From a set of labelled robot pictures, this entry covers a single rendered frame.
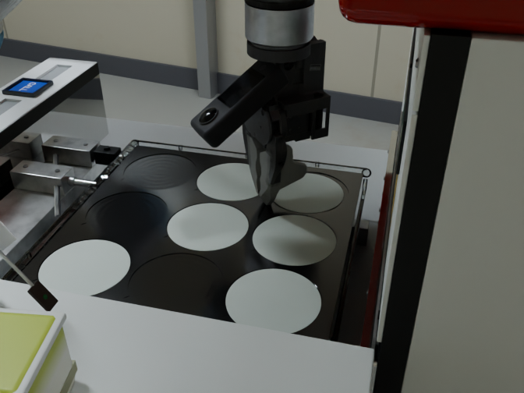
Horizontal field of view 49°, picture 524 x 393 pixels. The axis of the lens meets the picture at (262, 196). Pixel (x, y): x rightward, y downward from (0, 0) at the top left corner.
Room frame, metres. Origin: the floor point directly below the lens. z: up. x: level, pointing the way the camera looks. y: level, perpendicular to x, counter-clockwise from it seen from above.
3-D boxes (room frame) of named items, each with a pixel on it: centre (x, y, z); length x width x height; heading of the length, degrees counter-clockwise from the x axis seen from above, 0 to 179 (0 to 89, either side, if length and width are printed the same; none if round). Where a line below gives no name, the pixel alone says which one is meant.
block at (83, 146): (0.78, 0.29, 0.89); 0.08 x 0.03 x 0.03; 76
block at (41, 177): (0.70, 0.31, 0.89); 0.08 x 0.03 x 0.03; 76
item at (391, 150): (0.54, -0.14, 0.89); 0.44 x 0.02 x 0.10; 166
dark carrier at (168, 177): (0.58, 0.07, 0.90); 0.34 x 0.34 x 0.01; 76
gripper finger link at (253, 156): (0.65, -0.02, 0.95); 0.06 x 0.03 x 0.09; 117
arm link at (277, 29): (0.64, -0.02, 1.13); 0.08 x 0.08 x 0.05
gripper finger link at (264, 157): (0.62, -0.03, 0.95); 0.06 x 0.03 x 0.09; 117
